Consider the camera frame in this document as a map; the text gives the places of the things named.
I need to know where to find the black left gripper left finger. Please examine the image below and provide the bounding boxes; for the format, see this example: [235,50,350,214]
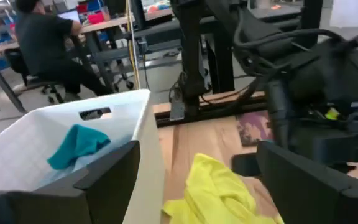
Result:
[0,140,141,224]

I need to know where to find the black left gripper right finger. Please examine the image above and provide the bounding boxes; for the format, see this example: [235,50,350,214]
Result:
[255,141,358,224]

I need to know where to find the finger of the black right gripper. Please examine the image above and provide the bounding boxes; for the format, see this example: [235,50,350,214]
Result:
[231,152,262,177]

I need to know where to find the yellow garment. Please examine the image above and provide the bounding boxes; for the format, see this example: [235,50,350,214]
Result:
[162,152,285,224]

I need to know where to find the teal garment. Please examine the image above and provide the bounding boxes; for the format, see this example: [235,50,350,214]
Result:
[47,124,112,170]

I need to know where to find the purple pink patterned cloth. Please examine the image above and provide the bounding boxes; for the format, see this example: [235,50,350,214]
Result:
[235,110,275,147]

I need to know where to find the white perforated laundry basket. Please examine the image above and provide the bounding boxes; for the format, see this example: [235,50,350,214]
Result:
[0,89,166,224]

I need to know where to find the black office chair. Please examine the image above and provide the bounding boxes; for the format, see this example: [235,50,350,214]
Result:
[4,48,67,105]

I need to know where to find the yellow vertical pole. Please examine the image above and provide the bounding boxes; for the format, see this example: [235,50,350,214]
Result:
[125,0,142,91]

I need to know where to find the person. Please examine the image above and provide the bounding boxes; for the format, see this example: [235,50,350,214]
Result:
[14,0,115,102]

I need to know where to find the wooden office desk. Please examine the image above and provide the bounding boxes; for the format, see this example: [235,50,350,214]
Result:
[0,7,175,113]

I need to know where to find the red box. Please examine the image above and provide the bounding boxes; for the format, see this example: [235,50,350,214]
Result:
[87,11,106,25]

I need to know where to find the computer monitor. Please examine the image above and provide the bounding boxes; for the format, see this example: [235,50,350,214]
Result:
[57,9,81,24]

